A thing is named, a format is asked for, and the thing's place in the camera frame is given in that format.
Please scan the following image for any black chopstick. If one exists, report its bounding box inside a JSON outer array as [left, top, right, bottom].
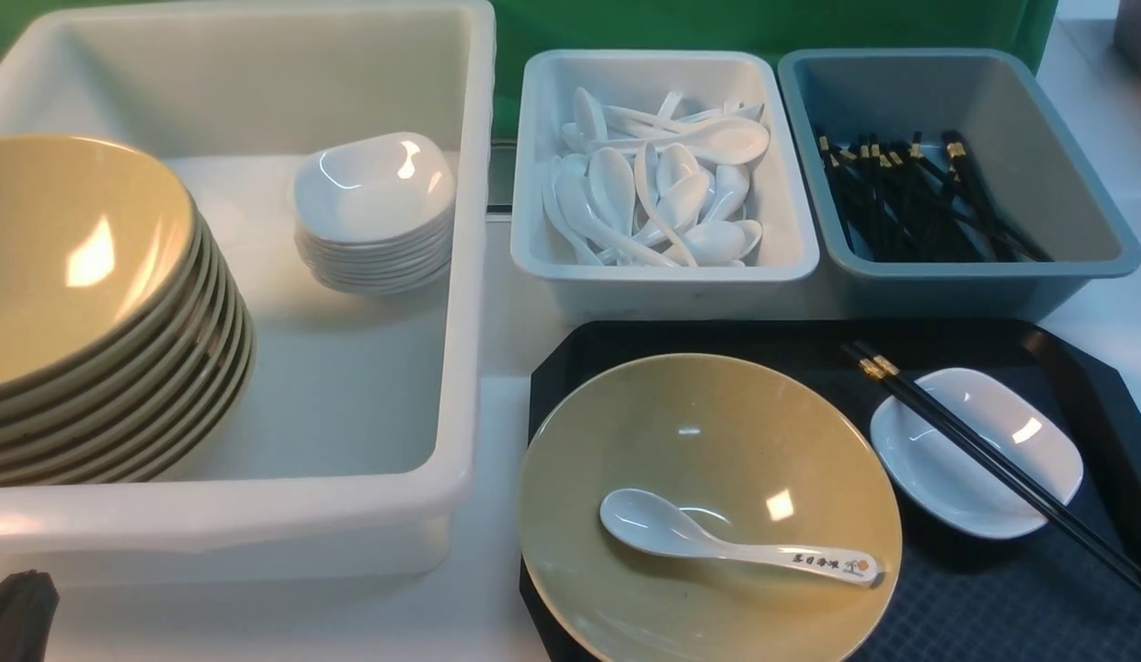
[[840, 344, 1141, 597], [850, 339, 1141, 589]]

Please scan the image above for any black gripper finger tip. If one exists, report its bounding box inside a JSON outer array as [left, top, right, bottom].
[[0, 570, 59, 661]]

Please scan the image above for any pile of black chopsticks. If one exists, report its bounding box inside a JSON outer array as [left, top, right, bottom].
[[814, 126, 1053, 263]]

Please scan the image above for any stack of white sauce dishes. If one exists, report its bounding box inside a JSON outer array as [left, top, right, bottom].
[[290, 131, 458, 297]]

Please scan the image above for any white square sauce dish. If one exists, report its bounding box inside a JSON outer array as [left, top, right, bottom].
[[869, 366, 1086, 541]]

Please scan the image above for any black serving tray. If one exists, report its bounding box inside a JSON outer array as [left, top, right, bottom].
[[529, 318, 1141, 661]]

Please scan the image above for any blue-grey chopstick bin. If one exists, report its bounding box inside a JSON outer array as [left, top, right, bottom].
[[777, 49, 1141, 320]]

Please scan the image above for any pile of white spoons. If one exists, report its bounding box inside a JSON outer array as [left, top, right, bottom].
[[539, 87, 771, 268]]

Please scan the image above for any white printed soup spoon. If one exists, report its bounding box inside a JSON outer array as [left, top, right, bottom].
[[599, 487, 882, 586]]

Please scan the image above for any stack of tan noodle bowls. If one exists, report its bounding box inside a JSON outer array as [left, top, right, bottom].
[[0, 134, 257, 487]]

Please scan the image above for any white spoon bin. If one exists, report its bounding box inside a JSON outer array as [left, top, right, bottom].
[[510, 50, 819, 320]]

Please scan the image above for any green backdrop cloth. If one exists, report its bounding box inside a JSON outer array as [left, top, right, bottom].
[[493, 1, 1058, 139]]

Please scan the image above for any large white plastic tub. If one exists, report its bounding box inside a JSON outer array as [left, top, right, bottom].
[[0, 1, 496, 587]]

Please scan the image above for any tan noodle bowl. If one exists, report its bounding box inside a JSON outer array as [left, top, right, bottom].
[[517, 355, 903, 661]]

